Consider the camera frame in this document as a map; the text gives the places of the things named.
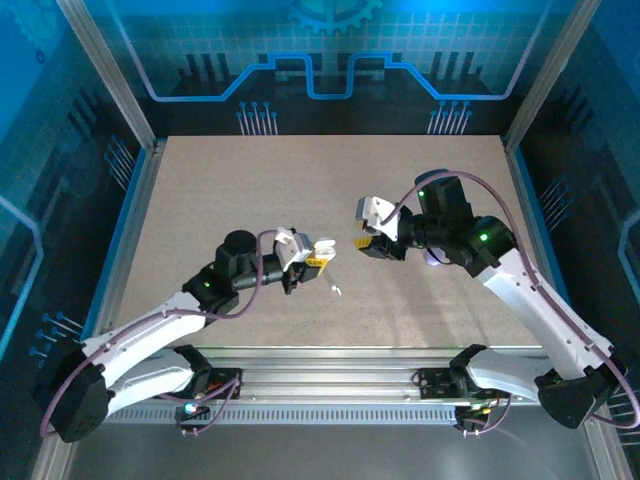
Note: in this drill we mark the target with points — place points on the aluminium frame post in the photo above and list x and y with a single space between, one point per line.
547 75
118 85

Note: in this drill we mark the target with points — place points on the aluminium side rail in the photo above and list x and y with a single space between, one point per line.
141 210
521 210

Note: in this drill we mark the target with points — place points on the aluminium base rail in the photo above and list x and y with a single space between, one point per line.
325 380

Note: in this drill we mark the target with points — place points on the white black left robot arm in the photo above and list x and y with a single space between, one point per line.
145 332

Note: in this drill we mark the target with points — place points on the purple earbud charging case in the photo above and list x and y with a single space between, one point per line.
431 260

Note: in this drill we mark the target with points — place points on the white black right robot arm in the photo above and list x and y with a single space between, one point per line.
515 305

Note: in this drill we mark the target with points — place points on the small black controller box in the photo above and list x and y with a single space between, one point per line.
472 414
197 412

